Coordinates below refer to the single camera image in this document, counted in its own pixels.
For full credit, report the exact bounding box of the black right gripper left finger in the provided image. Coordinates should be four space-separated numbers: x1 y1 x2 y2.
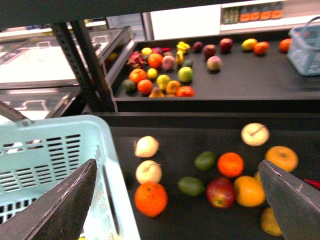
0 159 97 240

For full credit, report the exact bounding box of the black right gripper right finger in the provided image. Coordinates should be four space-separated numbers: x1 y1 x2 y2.
258 159 320 240

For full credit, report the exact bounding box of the light teal shopping basket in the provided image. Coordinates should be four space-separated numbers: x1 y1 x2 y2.
0 115 140 240

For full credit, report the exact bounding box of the black upper shelf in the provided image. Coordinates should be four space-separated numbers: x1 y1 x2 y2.
0 0 320 30

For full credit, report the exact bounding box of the red chili pepper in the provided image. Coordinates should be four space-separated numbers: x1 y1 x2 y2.
304 179 320 190

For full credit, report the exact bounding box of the brown kiwi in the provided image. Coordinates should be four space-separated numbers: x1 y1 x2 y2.
260 207 283 237

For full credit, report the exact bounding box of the golden round pear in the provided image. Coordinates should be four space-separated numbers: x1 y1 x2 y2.
265 145 299 172

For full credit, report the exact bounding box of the greenish kiwi behind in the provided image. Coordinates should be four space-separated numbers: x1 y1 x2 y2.
254 171 262 184

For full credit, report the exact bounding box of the yellow orange fruit centre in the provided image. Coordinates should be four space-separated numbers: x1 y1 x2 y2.
233 175 266 207

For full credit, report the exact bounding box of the small mandarin orange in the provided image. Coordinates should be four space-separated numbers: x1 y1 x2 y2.
217 152 245 178

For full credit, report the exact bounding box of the red apple centre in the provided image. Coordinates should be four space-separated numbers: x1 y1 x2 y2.
205 177 236 209

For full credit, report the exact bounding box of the white apple back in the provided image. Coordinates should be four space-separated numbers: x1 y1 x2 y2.
240 123 270 147

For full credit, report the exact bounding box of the white apple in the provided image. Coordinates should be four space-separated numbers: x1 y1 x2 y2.
135 160 162 184
240 123 270 147

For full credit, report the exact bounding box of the large orange front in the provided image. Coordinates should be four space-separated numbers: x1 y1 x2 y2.
134 182 169 218

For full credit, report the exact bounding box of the white apple front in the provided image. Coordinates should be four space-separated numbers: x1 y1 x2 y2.
135 160 162 184

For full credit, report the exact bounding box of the green lime upper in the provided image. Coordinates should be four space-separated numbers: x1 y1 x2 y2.
194 151 217 171

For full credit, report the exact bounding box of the green lime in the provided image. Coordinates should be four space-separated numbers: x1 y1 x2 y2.
177 176 206 197
194 151 217 171

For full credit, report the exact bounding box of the green lime lower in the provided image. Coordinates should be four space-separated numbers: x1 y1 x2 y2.
177 176 206 197

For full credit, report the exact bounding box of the white onion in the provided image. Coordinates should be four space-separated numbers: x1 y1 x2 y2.
134 135 160 158

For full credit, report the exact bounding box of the glass freezer chest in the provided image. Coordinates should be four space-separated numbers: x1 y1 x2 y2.
0 26 134 120

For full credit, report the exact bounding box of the blue small basket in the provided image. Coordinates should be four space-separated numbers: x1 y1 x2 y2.
287 16 320 76

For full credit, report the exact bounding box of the black shelf post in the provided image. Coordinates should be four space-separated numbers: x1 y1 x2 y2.
50 20 118 112

